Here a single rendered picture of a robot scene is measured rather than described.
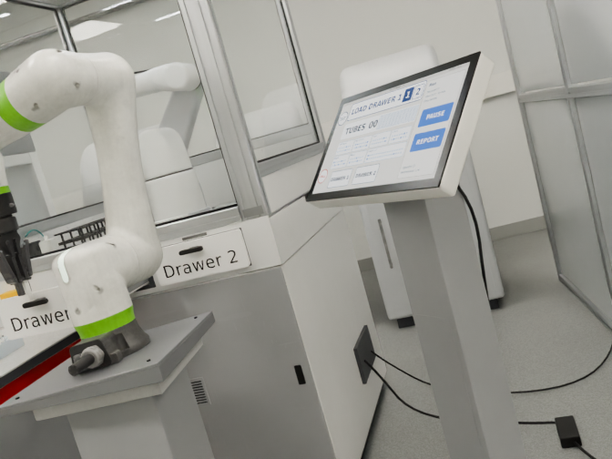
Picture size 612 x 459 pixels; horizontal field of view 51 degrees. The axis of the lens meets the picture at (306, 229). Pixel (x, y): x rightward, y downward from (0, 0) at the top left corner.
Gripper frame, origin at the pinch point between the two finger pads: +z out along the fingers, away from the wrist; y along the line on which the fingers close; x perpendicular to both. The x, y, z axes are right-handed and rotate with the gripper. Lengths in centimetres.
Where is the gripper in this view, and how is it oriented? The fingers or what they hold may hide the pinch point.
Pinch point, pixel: (25, 294)
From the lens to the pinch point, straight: 182.4
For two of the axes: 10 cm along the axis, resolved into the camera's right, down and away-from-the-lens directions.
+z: 2.7, 9.5, 1.3
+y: -2.4, 2.0, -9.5
